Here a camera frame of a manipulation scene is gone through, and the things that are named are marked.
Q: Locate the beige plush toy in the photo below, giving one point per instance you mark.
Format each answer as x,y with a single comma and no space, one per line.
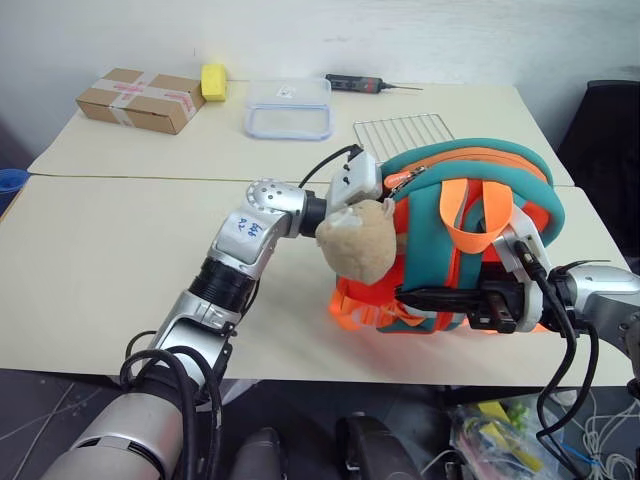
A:
355,245

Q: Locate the clear plastic food container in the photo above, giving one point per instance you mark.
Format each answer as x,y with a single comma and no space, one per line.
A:
290,110

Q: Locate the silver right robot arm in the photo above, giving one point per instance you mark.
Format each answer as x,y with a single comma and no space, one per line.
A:
600,290

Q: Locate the plastic bag of colourful items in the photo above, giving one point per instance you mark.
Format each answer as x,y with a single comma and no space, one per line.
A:
495,440

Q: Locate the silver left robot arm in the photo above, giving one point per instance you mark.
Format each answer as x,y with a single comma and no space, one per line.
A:
250,235

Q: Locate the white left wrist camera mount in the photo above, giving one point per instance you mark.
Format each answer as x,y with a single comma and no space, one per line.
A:
355,180

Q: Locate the yellow sponge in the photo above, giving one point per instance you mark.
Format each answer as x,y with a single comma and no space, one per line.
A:
214,82

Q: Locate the orange and teal backpack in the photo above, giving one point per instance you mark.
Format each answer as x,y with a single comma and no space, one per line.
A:
425,225

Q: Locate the black and red screwdriver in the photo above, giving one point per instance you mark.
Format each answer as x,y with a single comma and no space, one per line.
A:
352,83

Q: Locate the black rounded shape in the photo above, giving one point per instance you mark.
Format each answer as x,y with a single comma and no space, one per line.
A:
375,450

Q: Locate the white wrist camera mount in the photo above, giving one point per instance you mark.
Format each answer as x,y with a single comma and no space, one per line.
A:
355,180
507,255

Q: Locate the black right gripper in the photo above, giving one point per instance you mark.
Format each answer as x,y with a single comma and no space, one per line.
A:
495,305

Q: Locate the grey rounded shape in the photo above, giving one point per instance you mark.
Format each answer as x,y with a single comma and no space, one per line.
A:
265,455

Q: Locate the taped brown cardboard box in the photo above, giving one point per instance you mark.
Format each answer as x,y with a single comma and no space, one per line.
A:
135,102

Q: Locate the blue container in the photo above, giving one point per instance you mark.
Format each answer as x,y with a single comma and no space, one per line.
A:
10,187

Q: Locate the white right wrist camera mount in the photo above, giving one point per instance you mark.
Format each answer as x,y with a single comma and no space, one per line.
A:
507,255

